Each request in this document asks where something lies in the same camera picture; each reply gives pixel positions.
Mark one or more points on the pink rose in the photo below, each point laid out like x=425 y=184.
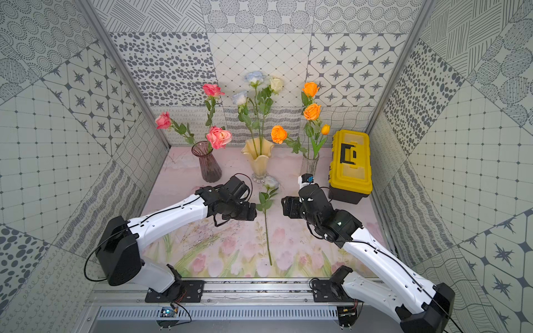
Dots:
x=165 y=122
x=213 y=93
x=219 y=137

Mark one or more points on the clear glass vase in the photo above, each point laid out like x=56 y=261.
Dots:
x=309 y=165

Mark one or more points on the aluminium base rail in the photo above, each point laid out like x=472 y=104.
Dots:
x=258 y=291

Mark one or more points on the purple glass vase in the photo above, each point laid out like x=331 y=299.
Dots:
x=210 y=169

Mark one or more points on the orange rose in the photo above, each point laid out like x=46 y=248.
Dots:
x=280 y=136
x=313 y=127
x=308 y=93

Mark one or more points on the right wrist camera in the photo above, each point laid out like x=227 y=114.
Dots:
x=305 y=179

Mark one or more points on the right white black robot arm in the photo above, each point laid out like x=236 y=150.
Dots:
x=416 y=303

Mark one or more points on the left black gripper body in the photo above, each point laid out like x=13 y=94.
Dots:
x=243 y=209

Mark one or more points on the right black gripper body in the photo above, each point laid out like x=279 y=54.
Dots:
x=298 y=211

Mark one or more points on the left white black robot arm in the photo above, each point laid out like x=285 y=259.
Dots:
x=120 y=249

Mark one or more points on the blue white rose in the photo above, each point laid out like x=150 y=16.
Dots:
x=240 y=99
x=255 y=80
x=266 y=199

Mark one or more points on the left circuit board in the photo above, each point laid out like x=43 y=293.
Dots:
x=167 y=318

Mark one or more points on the orange tulip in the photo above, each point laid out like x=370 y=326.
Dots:
x=325 y=130

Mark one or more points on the cream ruffled glass vase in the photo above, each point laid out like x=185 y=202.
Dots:
x=258 y=164

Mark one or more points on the yellow black toolbox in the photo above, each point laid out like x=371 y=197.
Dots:
x=350 y=170

